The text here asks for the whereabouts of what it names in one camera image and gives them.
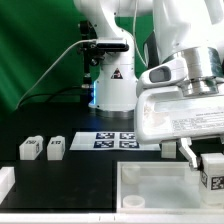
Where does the black camera stand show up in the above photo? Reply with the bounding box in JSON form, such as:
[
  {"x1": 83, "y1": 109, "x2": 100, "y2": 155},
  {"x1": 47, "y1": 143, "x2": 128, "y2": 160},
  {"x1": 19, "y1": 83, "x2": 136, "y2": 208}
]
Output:
[{"x1": 78, "y1": 20, "x2": 97, "y2": 103}]

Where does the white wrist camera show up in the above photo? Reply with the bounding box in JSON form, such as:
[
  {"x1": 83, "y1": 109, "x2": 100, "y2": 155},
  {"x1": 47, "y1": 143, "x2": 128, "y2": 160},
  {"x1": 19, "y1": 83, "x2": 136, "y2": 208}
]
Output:
[{"x1": 137, "y1": 58, "x2": 188, "y2": 90}]

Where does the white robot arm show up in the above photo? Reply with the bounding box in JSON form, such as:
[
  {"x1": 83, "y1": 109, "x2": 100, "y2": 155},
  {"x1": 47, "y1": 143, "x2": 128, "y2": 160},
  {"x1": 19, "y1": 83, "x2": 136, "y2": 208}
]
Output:
[{"x1": 73, "y1": 0, "x2": 224, "y2": 169}]

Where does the white left obstacle block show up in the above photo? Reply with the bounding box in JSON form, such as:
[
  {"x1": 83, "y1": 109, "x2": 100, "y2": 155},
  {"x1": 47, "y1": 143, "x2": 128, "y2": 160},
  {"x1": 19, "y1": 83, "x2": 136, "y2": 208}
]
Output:
[{"x1": 0, "y1": 167, "x2": 15, "y2": 204}]

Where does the black background camera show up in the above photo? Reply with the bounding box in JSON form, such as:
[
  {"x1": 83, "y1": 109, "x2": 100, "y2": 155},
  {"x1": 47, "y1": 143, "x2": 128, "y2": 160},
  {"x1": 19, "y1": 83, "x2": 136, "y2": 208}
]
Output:
[{"x1": 96, "y1": 38, "x2": 129, "y2": 52}]

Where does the white sheet with markers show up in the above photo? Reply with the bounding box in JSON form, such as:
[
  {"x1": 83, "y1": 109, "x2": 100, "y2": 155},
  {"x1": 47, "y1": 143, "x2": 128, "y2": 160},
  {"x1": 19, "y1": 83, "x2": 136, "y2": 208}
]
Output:
[{"x1": 70, "y1": 132, "x2": 160, "y2": 151}]

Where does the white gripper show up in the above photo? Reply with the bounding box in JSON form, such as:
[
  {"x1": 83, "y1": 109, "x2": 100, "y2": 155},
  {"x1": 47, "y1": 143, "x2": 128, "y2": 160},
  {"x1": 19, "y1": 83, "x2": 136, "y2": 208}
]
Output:
[{"x1": 134, "y1": 85, "x2": 224, "y2": 171}]

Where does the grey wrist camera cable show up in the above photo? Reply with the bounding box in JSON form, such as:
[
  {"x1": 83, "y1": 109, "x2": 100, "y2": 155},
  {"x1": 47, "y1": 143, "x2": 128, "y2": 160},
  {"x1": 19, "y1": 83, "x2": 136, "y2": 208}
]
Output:
[{"x1": 131, "y1": 0, "x2": 148, "y2": 69}]

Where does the white square tabletop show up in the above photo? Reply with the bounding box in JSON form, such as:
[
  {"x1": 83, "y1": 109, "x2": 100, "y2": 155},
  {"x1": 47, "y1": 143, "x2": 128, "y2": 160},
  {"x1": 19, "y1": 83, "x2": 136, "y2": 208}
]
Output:
[{"x1": 116, "y1": 162, "x2": 224, "y2": 215}]

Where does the black cable on table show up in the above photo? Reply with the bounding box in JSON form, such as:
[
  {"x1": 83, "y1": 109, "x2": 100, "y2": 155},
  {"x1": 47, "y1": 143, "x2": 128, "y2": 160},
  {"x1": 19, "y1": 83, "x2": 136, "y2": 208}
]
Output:
[{"x1": 19, "y1": 85, "x2": 88, "y2": 107}]

